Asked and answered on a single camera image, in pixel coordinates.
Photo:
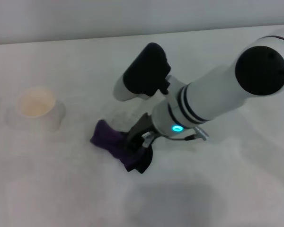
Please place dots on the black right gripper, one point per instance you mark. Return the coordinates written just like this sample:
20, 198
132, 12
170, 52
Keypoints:
139, 132

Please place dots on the purple rag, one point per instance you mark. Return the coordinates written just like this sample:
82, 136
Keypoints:
109, 139

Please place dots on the white paper cup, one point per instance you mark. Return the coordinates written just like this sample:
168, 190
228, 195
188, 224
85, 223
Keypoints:
38, 104

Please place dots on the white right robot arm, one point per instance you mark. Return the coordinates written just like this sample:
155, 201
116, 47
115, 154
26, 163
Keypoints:
227, 87

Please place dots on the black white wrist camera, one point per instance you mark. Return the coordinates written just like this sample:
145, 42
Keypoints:
144, 71

